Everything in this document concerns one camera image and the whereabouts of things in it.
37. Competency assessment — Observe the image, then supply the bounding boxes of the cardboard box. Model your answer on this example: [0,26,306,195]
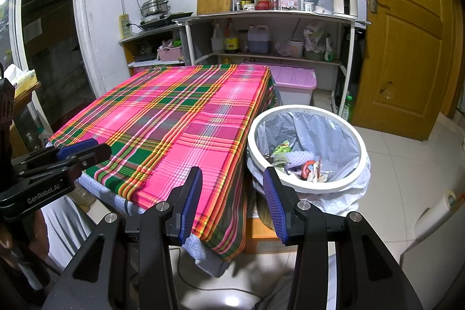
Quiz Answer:
[246,216,298,254]

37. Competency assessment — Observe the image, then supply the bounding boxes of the pink basket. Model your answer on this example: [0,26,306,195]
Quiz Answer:
[157,45,183,62]

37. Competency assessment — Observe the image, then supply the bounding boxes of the black induction cooker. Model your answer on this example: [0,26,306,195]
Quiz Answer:
[138,12,194,31]

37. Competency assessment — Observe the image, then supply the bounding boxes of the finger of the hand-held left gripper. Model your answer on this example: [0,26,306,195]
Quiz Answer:
[12,139,99,173]
[18,144,112,180]

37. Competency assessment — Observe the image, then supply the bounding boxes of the green plastic bottle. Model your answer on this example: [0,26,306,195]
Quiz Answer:
[341,96,355,120]

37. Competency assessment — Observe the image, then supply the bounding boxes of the pink tub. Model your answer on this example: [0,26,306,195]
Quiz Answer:
[287,39,305,58]

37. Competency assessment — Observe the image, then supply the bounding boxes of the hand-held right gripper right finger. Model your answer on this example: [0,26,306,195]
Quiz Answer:
[262,166,424,310]

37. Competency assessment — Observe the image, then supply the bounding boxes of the crumpled plastic bags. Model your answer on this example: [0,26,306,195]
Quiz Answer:
[303,21,326,53]

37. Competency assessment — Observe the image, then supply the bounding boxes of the black floor cable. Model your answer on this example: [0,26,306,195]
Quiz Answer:
[176,248,262,303]

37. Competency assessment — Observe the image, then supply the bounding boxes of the small wooden shelf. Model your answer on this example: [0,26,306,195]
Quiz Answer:
[118,25,186,76]

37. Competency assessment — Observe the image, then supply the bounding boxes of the tissue box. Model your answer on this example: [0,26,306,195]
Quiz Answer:
[3,64,39,90]

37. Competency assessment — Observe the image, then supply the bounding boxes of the white paper roll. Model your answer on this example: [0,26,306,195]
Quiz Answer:
[414,190,457,240]

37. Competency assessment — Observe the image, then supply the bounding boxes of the pink plaid tablecloth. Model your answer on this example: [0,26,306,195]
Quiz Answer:
[48,64,278,261]

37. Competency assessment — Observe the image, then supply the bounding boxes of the dark liquid jug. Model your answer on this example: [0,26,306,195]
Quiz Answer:
[248,25,272,54]

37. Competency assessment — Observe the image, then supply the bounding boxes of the green packet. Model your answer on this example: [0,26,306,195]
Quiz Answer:
[324,34,335,62]

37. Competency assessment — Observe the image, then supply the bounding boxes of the clear plastic jug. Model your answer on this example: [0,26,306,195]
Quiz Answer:
[211,23,225,54]

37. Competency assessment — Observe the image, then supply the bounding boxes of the red snack wrapper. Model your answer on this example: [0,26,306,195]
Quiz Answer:
[301,160,317,182]

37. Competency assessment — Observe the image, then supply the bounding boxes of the light grey cloth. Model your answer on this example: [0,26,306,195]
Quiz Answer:
[40,196,93,269]

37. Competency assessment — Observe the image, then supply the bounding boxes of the white shelf unit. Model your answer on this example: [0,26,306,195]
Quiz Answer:
[175,10,371,111]

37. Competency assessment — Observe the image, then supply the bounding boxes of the yellowish plastic jar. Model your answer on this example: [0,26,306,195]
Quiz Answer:
[74,187,98,206]

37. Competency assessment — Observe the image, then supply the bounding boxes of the grey-blue under blanket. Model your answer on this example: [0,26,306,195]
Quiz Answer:
[78,174,237,278]

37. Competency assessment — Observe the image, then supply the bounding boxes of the white-rimmed trash bin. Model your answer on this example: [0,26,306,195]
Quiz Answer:
[247,105,371,220]

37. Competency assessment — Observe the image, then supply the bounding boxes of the wooden stand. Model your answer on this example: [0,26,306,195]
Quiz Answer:
[11,81,42,151]

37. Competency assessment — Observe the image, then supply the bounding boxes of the clear plastic container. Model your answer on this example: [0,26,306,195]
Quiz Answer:
[301,0,334,15]

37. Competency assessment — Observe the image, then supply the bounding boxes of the yellow-label oil bottle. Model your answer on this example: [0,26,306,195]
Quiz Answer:
[223,21,239,54]

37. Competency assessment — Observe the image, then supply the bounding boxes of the wooden door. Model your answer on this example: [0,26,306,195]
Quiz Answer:
[350,0,462,141]

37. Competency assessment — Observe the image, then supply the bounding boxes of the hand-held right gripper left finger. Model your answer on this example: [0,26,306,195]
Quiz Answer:
[42,166,203,310]

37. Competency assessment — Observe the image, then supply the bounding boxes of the steel pot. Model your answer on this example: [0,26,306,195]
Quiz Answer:
[140,0,171,18]

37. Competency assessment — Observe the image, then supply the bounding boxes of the pink-lidded storage box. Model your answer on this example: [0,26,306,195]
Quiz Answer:
[240,63,317,106]

